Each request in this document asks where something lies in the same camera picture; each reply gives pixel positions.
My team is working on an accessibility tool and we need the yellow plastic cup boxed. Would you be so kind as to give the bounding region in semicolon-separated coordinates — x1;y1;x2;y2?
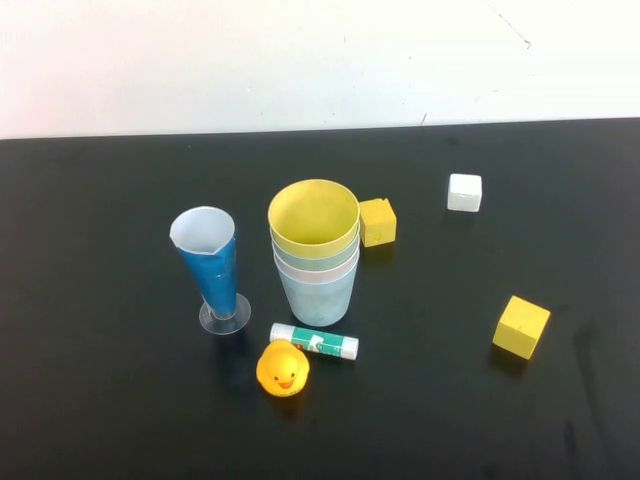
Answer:
267;178;361;260

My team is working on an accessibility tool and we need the light green plastic cup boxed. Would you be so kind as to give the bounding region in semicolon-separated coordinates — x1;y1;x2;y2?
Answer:
271;233;361;274

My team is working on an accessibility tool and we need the pink plastic cup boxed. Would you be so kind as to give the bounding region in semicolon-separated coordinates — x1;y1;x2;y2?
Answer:
273;248;361;285

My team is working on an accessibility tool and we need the notched yellow cube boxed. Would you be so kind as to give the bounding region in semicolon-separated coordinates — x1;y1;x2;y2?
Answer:
358;197;398;248

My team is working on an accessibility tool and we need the light blue plastic cup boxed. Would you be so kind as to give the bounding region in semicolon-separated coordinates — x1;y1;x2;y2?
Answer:
276;262;359;328

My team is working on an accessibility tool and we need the green white glue stick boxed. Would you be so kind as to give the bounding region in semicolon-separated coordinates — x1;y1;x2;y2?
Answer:
270;322;360;363

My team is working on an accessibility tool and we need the clear cone glass blue paper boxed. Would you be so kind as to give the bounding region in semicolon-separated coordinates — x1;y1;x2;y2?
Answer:
169;205;253;335

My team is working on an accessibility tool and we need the yellow rubber duck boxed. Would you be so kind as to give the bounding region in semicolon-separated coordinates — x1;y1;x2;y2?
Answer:
256;339;311;398

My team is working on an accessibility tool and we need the white cube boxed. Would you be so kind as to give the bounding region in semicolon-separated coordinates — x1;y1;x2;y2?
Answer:
446;173;484;212

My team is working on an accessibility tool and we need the large yellow cube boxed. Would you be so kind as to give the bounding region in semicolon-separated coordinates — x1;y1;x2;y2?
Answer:
492;295;552;361

